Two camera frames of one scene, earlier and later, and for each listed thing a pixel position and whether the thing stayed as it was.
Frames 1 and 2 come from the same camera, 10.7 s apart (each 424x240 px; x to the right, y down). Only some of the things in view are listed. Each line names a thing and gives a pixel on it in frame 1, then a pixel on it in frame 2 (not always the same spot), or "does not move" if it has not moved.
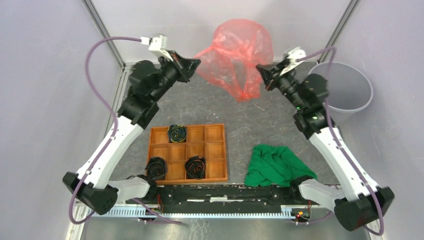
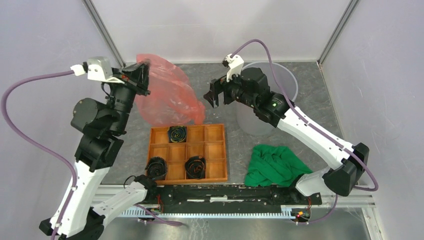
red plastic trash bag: x=239 y=45 to x=171 y=101
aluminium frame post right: x=339 y=29 does not move
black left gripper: x=186 y=67 to x=136 y=76
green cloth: x=274 y=165 does not move
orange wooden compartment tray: x=206 y=140 does not move
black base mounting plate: x=222 y=195 does not move
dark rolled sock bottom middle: x=195 y=167 does not move
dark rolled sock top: x=177 y=133 does not move
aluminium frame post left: x=95 y=17 does not move
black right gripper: x=270 y=74 to x=218 y=85
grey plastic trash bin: x=349 y=91 to x=246 y=118
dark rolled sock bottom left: x=156 y=168 does not move
